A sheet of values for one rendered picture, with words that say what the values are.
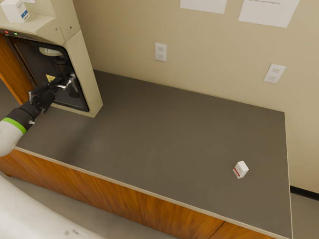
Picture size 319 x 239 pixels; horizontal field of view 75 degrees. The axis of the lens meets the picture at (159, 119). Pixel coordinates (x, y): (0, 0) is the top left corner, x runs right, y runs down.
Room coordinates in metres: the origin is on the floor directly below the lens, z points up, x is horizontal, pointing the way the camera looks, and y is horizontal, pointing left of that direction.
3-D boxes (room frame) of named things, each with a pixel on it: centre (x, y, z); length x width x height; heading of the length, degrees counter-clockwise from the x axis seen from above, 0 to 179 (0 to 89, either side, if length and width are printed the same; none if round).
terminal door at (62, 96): (0.81, 0.53, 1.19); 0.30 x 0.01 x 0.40; 72
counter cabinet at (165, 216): (0.82, 0.34, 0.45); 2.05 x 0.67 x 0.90; 72
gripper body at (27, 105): (0.61, 0.54, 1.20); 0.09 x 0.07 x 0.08; 162
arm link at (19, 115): (0.54, 0.56, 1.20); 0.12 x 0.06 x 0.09; 72
